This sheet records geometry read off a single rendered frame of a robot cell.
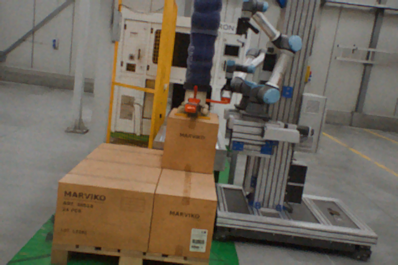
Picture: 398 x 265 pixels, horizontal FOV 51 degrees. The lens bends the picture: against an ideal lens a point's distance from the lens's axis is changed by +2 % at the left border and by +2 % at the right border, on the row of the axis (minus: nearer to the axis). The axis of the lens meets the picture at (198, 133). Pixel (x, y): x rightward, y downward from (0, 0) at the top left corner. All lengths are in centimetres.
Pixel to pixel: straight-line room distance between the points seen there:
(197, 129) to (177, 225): 80
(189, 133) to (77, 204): 98
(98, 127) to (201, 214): 227
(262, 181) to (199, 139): 74
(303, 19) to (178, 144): 139
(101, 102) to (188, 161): 170
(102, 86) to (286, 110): 207
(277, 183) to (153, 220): 132
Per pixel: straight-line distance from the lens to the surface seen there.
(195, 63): 328
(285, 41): 321
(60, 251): 287
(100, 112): 459
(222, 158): 384
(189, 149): 314
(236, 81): 378
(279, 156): 352
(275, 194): 360
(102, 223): 273
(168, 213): 265
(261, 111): 325
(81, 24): 679
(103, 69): 454
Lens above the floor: 140
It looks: 10 degrees down
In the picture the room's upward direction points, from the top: 8 degrees clockwise
